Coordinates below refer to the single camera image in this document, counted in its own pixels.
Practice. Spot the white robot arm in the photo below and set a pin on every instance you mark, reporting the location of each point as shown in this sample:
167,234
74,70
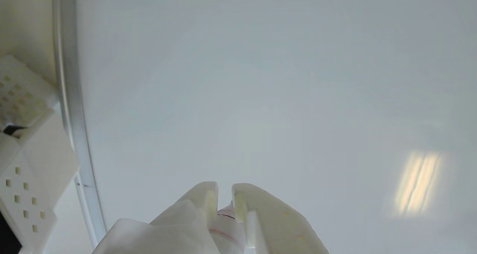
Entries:
37,172

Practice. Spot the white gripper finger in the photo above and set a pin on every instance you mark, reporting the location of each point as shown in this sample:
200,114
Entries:
275,228
197,209

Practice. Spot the white whiteboard with metal frame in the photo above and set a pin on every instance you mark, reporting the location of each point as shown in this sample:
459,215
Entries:
261,97

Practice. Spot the red whiteboard marker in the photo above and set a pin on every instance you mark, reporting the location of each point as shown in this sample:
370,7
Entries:
227,237

